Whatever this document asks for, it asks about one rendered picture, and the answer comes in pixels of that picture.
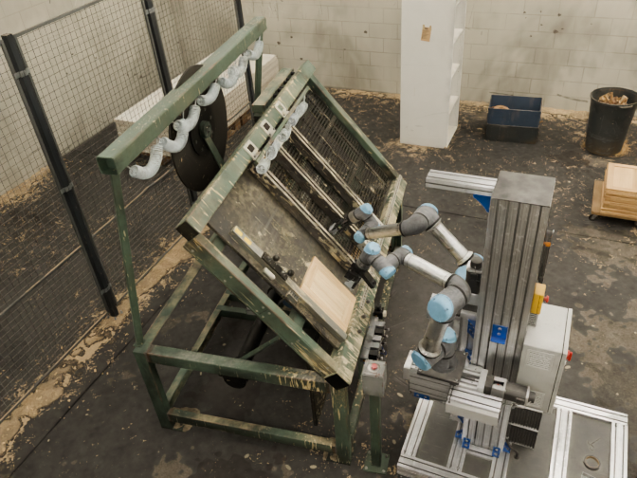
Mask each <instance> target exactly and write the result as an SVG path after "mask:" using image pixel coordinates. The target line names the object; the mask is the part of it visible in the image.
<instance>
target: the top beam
mask: <svg viewBox="0 0 637 478"><path fill-rule="evenodd" d="M315 70H316V68H315V67H314V66H313V65H312V64H311V63H310V61H309V60H307V61H305V62H304V63H303V64H302V65H301V66H300V67H299V68H298V69H297V71H296V72H295V73H294V75H293V76H292V77H291V78H290V80H289V81H288V82H287V84H286V85H285V86H284V87H283V89H282V90H281V92H280V93H279V94H278V96H277V97H276V98H275V99H274V101H273V102H271V104H270V105H269V106H268V108H267V109H266V110H265V111H264V113H263V114H262V116H261V117H260V118H259V120H258V121H257V122H256V123H255V125H254V126H253V127H252V129H251V130H250V131H249V133H248V134H247V135H246V137H245V138H244V139H243V141H242V142H241V143H240V144H239V146H238V147H237V148H236V150H235V151H234V152H233V154H232V155H231V156H230V157H229V159H228V160H227V162H226V163H225V164H224V166H223V167H222V168H221V169H220V171H219V172H218V173H217V175H216V176H215V177H214V178H213V179H212V181H211V182H210V184H209V185H208V186H207V188H206V189H205V190H204V191H203V192H202V193H201V195H200V196H199V197H198V199H197V200H196V201H195V202H194V204H193V205H192V206H191V208H190V209H189V211H188V212H187V213H186V214H185V216H184V217H183V218H182V220H181V221H180V222H179V224H178V225H177V226H176V227H175V229H176V230H177V231H178V232H179V233H180V234H181V235H182V236H183V237H184V238H186V239H187V240H188V241H190V240H191V239H193V238H194V237H196V236H197V235H198V234H200V233H201V231H202V230H203V228H204V227H205V226H206V224H207V223H208V222H209V220H210V219H211V218H212V216H213V215H214V213H215V212H216V211H217V209H218V208H219V206H220V205H221V204H222V202H223V201H224V199H225V198H226V196H227V195H228V193H229V192H230V190H231V189H232V188H233V186H234V185H235V183H236V182H237V180H238V179H239V178H240V176H241V175H242V173H243V172H244V171H245V169H246V167H247V166H248V164H249V163H250V162H251V160H252V159H253V158H252V157H251V156H250V155H249V154H248V153H247V152H246V150H245V149H244V148H243V147H244V146H245V145H246V143H247V142H248V140H250V141H251V142H252V143H253V144H254V145H255V146H256V147H257V148H258V149H259V150H260V148H261V147H262V146H263V144H264V142H265V141H266V140H267V138H268V135H267V134H266V133H265V132H264V130H263V129H262V128H261V127H260V124H261V123H262V122H263V120H264V119H266V120H267V121H268V122H269V123H270V124H271V125H272V127H273V128H275V127H276V125H277V124H278V123H279V121H280V120H281V118H282V115H281V114H280V113H279V112H278V111H277V110H276V109H275V108H274V106H275V104H276V103H277V102H278V101H280V102H281V103H282V104H283V105H284V106H285V108H286V109H288V108H289V107H290V105H291V104H292V102H293V101H294V99H295V98H296V97H297V96H298V94H299V93H300V92H301V90H302V89H303V87H304V86H305V84H306V83H307V82H308V80H309V79H310V77H311V76H312V75H313V73H314V72H315Z"/></svg>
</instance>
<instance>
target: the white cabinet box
mask: <svg viewBox="0 0 637 478"><path fill-rule="evenodd" d="M466 1H467V0H402V21H401V104H400V143H406V144H413V145H421V146H428V147H435V148H443V149H444V148H447V146H448V144H449V142H450V141H451V139H452V137H453V135H454V133H455V131H456V129H457V126H458V115H459V102H460V89H461V77H462V64H463V51H464V27H465V14H466Z"/></svg>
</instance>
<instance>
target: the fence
mask: <svg viewBox="0 0 637 478"><path fill-rule="evenodd" d="M236 228H237V229H238V230H239V231H240V232H241V233H242V234H243V235H242V237H241V236H240V235H239V234H238V233H237V232H236V231H235V230H236ZM228 234H229V235H230V236H231V237H232V238H233V239H234V240H235V241H236V242H238V243H239V244H240V245H241V246H242V247H243V248H244V249H245V250H246V251H247V252H248V253H249V254H250V255H251V256H252V257H253V258H254V259H255V260H256V261H257V262H258V263H259V264H260V265H261V266H262V267H263V268H265V267H266V268H267V269H269V270H270V271H271V272H272V273H273V274H274V276H275V279H276V280H277V281H278V282H279V283H280V284H281V285H282V286H283V287H284V288H285V289H286V290H287V291H288V290H290V289H291V290H292V291H293V292H295V293H296V294H297V295H298V296H299V299H298V302H299V303H300V304H301V305H302V306H304V307H305V308H306V309H307V310H308V311H309V312H310V313H311V314H312V315H313V316H314V317H315V318H316V319H317V320H318V321H319V322H320V323H321V324H322V325H323V326H324V327H325V328H326V329H327V330H328V331H329V332H330V333H331V334H332V335H333V336H334V337H335V338H336V339H337V340H339V341H340V342H344V341H345V340H346V338H347V334H346V333H345V332H344V331H343V330H342V329H341V328H340V327H339V326H338V325H337V324H336V323H335V322H334V321H333V320H332V319H331V318H330V317H329V316H328V315H327V314H326V313H325V312H324V311H323V310H322V309H321V308H320V307H319V306H318V305H317V304H316V303H315V302H313V301H312V300H311V299H310V298H309V297H308V296H307V295H306V294H305V293H304V292H303V291H302V290H301V289H300V288H299V287H298V286H297V285H296V284H295V283H294V282H293V281H292V280H291V279H290V278H289V277H288V278H287V280H286V281H285V280H284V279H283V278H282V277H281V276H279V275H278V274H277V273H276V272H275V271H274V270H273V269H272V268H271V267H270V266H269V265H268V264H267V263H266V262H265V261H264V260H263V259H262V258H261V257H262V255H263V254H264V252H263V251H262V250H261V249H260V248H259V247H258V246H257V245H255V244H254V243H253V242H252V241H251V240H250V239H249V238H248V237H247V236H246V235H245V234H244V233H243V232H242V231H241V230H240V229H239V228H238V227H237V226H235V227H233V228H232V229H231V230H230V232H229V233H228ZM245 237H246V238H247V239H249V240H250V241H251V242H252V243H251V245H249V244H248V243H247V242H246V241H245V240H244V239H245Z"/></svg>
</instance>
